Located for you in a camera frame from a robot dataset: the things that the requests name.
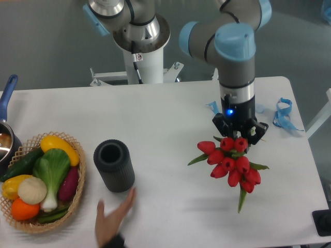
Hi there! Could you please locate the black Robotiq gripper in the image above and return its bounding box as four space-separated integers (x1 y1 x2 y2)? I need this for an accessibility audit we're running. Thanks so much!
213 98 268 145

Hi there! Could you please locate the red tulip bouquet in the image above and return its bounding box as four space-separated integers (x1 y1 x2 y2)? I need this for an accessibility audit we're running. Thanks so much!
188 137 269 212

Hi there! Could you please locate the dark grey ribbed vase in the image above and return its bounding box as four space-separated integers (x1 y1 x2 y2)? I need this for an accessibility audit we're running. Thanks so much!
93 139 135 193

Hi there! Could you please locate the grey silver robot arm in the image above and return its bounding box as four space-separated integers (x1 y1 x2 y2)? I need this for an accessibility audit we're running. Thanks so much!
83 1 272 145

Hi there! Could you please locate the person's hand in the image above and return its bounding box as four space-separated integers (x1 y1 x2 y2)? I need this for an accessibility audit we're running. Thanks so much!
95 188 137 247

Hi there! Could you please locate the small blue ribbon piece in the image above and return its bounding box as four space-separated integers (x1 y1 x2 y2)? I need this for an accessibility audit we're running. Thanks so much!
207 101 220 115

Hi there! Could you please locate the light blue round cap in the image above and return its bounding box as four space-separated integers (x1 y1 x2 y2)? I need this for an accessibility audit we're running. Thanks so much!
255 103 265 114

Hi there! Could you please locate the blue ribbon strip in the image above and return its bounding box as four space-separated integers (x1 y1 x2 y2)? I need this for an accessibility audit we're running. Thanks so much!
273 98 304 132

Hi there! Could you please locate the black device at edge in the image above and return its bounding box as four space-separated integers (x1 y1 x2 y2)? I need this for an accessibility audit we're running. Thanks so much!
312 209 330 237

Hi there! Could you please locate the blue object top right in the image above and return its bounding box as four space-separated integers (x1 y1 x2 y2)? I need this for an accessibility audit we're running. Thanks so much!
321 0 331 25

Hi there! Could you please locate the purple sweet potato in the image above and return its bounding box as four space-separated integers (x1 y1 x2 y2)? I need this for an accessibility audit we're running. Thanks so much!
58 166 79 202

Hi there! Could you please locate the yellow squash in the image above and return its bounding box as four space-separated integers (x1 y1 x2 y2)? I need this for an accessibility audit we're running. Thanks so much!
40 135 80 166

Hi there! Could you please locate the green bok choy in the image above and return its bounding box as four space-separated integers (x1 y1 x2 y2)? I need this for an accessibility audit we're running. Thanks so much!
33 148 70 212

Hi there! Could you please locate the woven wicker basket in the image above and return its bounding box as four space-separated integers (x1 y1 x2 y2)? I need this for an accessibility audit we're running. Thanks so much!
1 131 86 234

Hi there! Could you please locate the green bean pod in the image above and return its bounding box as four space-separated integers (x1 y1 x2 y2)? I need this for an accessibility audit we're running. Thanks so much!
37 205 70 224

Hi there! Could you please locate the white garlic bulb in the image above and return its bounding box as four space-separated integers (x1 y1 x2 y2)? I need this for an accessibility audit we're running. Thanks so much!
18 177 47 205

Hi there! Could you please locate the dark green cucumber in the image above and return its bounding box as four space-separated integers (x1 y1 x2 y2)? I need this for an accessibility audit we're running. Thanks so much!
1 147 44 182

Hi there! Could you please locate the orange fruit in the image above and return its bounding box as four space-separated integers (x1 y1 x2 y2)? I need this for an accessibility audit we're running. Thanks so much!
11 198 40 221

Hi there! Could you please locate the yellow bell pepper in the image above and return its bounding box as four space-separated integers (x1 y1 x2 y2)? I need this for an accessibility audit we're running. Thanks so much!
2 175 32 200

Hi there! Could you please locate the white frame bar right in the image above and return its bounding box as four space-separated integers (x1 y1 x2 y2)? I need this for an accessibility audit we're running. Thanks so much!
306 88 330 139

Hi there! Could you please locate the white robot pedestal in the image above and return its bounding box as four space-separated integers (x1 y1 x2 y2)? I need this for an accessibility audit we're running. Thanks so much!
90 45 184 87

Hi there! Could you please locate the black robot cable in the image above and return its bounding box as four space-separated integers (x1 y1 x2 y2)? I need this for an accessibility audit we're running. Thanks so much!
130 40 144 85

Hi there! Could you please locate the blue handled saucepan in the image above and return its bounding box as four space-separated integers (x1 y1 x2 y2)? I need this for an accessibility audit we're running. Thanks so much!
1 74 22 176

